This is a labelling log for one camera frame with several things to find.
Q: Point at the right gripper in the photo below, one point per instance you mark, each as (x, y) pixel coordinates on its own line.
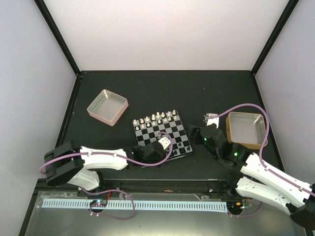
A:
(195, 133)

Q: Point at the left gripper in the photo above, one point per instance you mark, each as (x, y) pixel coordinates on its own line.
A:
(164, 155)

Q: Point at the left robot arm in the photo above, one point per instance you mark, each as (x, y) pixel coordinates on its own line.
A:
(75, 164)

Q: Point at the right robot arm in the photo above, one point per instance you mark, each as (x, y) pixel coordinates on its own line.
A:
(257, 179)

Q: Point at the left circuit board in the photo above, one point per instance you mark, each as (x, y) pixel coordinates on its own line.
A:
(98, 203)

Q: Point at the black white chessboard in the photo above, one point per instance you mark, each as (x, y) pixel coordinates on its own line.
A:
(175, 130)

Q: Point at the gold rectangular tin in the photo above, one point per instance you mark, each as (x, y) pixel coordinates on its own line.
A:
(247, 129)

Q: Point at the pink square tin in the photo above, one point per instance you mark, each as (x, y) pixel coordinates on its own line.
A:
(107, 107)

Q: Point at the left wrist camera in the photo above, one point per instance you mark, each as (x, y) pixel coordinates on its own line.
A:
(165, 142)

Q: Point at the black aluminium rail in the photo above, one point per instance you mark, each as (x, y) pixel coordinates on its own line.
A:
(214, 188)

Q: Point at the white cable duct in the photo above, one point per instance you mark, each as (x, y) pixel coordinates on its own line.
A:
(137, 205)

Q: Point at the black frame post right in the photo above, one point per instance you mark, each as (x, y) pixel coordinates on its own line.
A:
(280, 24)

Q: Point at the black frame post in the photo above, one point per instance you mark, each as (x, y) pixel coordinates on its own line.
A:
(42, 7)
(280, 24)

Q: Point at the black frame post left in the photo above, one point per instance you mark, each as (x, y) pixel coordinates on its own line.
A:
(42, 7)

